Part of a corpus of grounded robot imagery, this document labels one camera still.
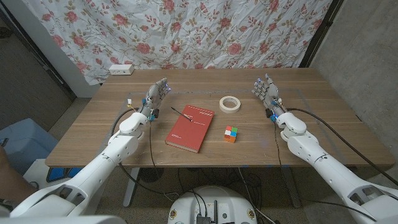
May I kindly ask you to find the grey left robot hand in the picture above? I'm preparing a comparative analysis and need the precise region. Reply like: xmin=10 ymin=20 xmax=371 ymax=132
xmin=138 ymin=77 xmax=172 ymax=122

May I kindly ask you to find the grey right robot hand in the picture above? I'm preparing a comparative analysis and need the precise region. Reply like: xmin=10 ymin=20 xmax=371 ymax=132
xmin=251 ymin=73 xmax=287 ymax=122

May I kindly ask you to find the black mechanical pencil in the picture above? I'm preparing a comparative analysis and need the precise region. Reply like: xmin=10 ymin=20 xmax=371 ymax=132
xmin=170 ymin=106 xmax=193 ymax=122

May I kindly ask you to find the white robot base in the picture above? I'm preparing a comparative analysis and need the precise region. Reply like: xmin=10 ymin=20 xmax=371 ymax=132
xmin=167 ymin=185 xmax=258 ymax=224

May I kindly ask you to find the beige masking tape roll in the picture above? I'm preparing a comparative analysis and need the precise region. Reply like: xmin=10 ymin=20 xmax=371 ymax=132
xmin=219 ymin=95 xmax=242 ymax=114

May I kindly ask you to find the red hardcover notebook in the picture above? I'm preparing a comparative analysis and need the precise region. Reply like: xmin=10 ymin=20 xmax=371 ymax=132
xmin=164 ymin=105 xmax=215 ymax=154

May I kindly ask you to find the multicoloured Rubik's cube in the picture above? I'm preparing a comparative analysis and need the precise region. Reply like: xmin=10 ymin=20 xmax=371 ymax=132
xmin=223 ymin=125 xmax=238 ymax=144

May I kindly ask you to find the white power strip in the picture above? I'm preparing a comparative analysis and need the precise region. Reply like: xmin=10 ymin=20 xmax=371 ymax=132
xmin=108 ymin=63 xmax=135 ymax=76

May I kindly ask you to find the floral backdrop cloth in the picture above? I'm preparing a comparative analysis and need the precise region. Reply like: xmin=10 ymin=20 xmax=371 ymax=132
xmin=21 ymin=0 xmax=333 ymax=86

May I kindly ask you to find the black round floor object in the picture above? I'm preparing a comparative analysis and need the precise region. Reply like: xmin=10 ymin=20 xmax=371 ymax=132
xmin=139 ymin=167 xmax=165 ymax=184

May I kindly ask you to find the black backdrop stand pole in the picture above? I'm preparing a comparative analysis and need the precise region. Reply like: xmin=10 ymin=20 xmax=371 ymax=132
xmin=300 ymin=0 xmax=345 ymax=68

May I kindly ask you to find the white table leg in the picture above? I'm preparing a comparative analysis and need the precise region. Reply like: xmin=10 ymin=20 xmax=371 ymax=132
xmin=123 ymin=167 xmax=141 ymax=208

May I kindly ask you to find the grey table leg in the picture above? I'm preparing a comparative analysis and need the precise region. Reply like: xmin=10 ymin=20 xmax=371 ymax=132
xmin=281 ymin=166 xmax=302 ymax=208

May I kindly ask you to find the blue black foot pedal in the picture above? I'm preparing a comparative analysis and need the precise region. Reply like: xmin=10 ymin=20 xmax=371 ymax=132
xmin=46 ymin=167 xmax=83 ymax=183

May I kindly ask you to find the white floor board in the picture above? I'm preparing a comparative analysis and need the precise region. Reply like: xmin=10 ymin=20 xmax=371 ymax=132
xmin=23 ymin=158 xmax=63 ymax=190

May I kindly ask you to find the blue plastic bin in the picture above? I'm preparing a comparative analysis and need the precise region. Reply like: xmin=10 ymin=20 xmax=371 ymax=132
xmin=0 ymin=118 xmax=60 ymax=175

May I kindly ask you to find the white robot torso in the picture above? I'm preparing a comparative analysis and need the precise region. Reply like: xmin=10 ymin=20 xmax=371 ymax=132
xmin=0 ymin=215 xmax=127 ymax=224

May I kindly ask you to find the person's bare leg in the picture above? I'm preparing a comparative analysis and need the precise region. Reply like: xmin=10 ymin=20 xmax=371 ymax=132
xmin=0 ymin=146 xmax=38 ymax=203

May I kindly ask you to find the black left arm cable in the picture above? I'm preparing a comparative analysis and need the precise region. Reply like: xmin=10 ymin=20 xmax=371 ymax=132
xmin=110 ymin=107 xmax=175 ymax=197

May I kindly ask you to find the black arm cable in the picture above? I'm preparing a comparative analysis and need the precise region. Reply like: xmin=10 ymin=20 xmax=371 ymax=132
xmin=110 ymin=107 xmax=175 ymax=197
xmin=285 ymin=107 xmax=398 ymax=185

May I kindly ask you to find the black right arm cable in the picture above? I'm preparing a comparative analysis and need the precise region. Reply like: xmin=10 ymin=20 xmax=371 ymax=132
xmin=285 ymin=107 xmax=398 ymax=185

